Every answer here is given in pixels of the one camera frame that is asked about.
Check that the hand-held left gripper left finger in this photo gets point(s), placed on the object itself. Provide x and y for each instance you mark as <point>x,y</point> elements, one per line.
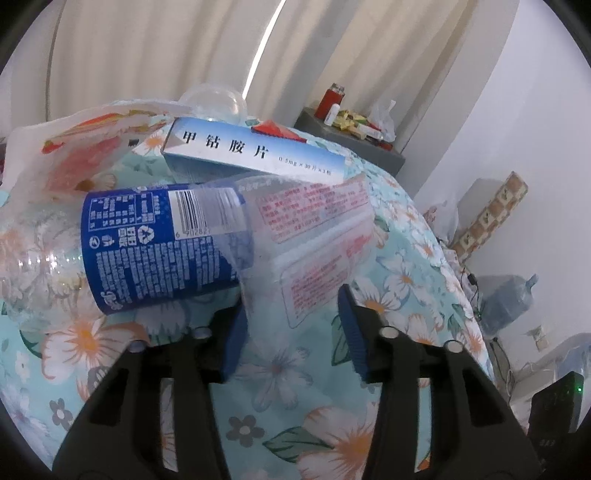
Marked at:
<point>235,346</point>

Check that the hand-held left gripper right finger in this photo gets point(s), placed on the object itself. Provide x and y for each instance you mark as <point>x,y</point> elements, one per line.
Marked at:
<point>353,337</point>

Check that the clear wrapper with red print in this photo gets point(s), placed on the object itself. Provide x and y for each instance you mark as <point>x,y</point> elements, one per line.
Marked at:
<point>314,258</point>

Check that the clear bottle with blue label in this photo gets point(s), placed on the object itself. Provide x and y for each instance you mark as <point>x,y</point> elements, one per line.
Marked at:
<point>152,249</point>

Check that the red snack wrapper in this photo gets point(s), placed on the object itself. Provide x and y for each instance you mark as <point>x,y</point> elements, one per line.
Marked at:
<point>277,129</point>

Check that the clear plastic cup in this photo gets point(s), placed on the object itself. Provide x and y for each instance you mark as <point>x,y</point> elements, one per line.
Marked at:
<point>212,104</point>

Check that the floral blue blanket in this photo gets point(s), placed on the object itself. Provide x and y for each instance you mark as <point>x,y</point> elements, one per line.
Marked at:
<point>286,369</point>

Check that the blue water jug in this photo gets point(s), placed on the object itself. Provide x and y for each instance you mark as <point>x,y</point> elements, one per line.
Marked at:
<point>505,300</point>

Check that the grey cabinet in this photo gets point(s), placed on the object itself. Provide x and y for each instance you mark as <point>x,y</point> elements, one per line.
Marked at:
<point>383,161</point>

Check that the checkered cushion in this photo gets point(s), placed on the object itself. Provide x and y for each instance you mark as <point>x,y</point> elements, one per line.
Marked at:
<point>494,212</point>

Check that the blue and white medicine box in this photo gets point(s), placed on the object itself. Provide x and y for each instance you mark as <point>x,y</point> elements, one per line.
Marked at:
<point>231,147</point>

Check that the pile of snack packets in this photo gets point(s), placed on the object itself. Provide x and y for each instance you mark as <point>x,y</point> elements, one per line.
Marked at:
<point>353,122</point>

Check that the clear plastic bag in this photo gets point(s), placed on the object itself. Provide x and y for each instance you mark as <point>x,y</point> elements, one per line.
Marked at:
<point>383,120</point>

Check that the small white bottle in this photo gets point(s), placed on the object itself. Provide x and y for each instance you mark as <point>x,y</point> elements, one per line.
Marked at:
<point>331,115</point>

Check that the red thermos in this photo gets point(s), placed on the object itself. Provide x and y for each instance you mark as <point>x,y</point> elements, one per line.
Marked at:
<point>328,102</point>

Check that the red and white plastic bag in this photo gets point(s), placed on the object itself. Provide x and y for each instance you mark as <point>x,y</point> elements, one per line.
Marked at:
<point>69,152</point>

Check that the white curtain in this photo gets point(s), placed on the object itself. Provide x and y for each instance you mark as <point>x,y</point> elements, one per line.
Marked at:
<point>138,55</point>

